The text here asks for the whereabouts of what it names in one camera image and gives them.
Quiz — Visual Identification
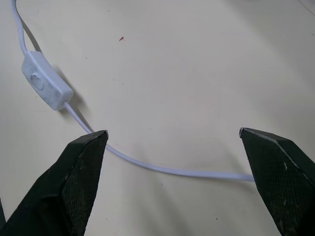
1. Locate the white inline rocker switch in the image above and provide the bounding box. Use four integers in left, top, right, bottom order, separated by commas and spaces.
21, 51, 74, 111

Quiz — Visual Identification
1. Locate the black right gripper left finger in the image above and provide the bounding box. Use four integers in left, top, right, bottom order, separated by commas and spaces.
0, 130, 109, 236

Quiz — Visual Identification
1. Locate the white power cord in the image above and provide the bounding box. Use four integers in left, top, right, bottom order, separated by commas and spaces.
11, 0, 255, 182

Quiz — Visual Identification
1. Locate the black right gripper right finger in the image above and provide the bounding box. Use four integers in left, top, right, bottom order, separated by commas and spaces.
238, 127, 315, 236

